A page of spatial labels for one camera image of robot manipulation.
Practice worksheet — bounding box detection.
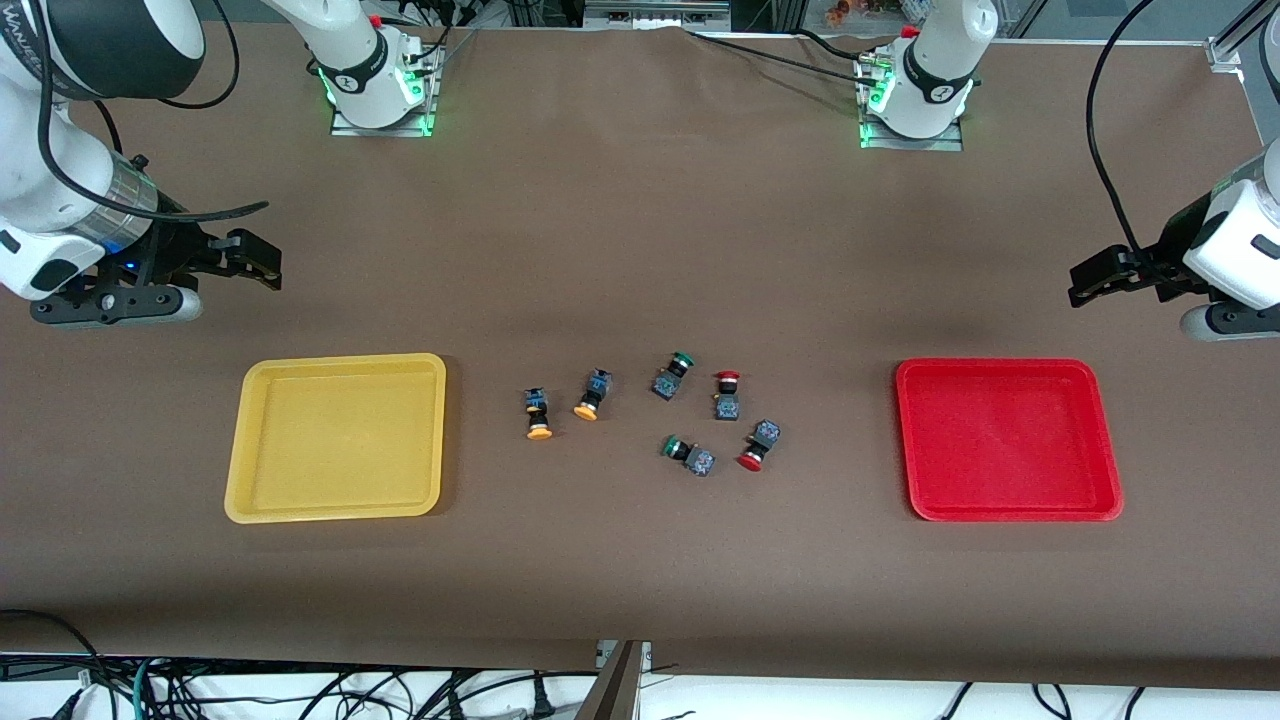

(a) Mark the red plastic tray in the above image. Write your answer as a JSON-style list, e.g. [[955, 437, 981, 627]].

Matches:
[[895, 358, 1125, 524]]

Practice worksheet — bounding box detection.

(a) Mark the yellow plastic tray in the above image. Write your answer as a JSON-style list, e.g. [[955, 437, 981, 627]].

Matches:
[[224, 352, 448, 525]]

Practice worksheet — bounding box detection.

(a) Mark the green push button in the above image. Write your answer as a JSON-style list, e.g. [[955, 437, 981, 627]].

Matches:
[[662, 435, 717, 479], [650, 351, 697, 403]]

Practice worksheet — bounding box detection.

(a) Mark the aluminium table leg profile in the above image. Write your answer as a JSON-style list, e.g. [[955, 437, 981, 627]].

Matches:
[[578, 640, 643, 720]]

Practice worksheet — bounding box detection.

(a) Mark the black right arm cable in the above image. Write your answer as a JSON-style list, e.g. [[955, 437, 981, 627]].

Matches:
[[35, 0, 271, 223]]

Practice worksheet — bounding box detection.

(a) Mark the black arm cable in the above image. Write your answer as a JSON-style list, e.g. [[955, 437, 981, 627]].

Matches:
[[35, 0, 271, 223], [1085, 0, 1280, 291]]

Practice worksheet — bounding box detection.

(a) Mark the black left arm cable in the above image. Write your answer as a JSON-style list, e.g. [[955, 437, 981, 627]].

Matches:
[[1085, 0, 1280, 291]]

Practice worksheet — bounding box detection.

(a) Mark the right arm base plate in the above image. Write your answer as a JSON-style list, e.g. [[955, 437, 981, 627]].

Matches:
[[330, 100, 438, 139]]

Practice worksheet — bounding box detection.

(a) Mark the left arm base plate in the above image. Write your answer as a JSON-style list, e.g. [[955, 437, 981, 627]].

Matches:
[[858, 115, 965, 153]]

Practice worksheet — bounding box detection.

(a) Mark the aluminium frame corner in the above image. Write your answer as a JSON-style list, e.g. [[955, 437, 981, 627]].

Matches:
[[1205, 0, 1280, 73]]

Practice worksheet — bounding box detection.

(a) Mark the black cable on table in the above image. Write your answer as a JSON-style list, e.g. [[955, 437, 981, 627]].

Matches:
[[685, 28, 886, 89]]

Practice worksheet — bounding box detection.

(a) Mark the black looped cable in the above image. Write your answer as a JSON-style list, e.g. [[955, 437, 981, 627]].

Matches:
[[0, 608, 106, 720]]

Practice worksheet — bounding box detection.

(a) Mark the teal cable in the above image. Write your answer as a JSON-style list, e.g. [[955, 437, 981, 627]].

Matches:
[[128, 655, 166, 720]]

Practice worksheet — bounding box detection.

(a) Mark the aluminium profile rail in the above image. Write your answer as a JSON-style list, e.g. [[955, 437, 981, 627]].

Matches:
[[583, 0, 733, 33]]

